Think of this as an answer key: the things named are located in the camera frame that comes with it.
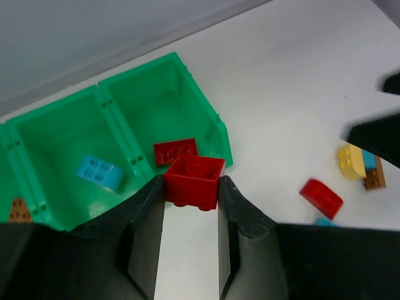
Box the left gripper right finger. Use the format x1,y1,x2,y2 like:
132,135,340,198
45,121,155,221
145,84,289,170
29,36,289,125
218,176,399,299

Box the red square lego brick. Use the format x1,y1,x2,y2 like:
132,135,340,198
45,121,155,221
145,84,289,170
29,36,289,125
164,154,226,211

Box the green five-compartment bin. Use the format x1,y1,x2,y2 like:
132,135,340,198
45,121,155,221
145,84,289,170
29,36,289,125
1,52,233,230

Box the teal oval lego piece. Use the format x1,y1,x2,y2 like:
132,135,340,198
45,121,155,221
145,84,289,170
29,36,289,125
76,155,124,192

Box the yellow rounded lego brick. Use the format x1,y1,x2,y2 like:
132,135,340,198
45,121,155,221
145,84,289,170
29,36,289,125
336,144,366,181

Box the brown lego plate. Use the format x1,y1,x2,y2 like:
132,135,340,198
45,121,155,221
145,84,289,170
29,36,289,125
363,156,386,191
8,198,33,223

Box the blue lego brick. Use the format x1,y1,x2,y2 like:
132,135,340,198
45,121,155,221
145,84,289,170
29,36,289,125
313,217,338,227

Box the teal small lego brick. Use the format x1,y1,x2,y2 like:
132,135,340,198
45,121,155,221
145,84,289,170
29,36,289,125
362,149,377,170

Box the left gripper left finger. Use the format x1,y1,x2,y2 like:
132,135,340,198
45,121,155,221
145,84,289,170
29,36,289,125
1,176,165,299

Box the red curved lego brick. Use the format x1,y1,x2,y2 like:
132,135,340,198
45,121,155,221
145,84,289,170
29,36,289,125
299,178,344,220

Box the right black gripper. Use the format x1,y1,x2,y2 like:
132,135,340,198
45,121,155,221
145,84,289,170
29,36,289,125
343,70,400,171

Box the red long lego brick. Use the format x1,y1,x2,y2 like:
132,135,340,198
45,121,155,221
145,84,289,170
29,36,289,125
153,138,198,167

